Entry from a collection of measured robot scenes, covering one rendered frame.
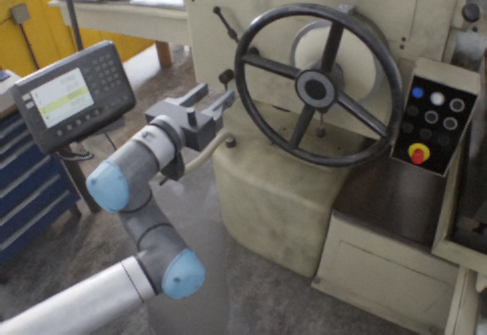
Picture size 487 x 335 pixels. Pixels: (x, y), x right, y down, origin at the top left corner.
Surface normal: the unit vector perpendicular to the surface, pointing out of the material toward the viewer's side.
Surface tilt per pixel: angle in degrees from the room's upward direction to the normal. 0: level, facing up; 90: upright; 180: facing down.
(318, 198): 0
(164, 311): 0
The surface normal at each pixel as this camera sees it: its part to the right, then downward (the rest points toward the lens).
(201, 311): -0.06, -0.73
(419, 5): -0.53, 0.59
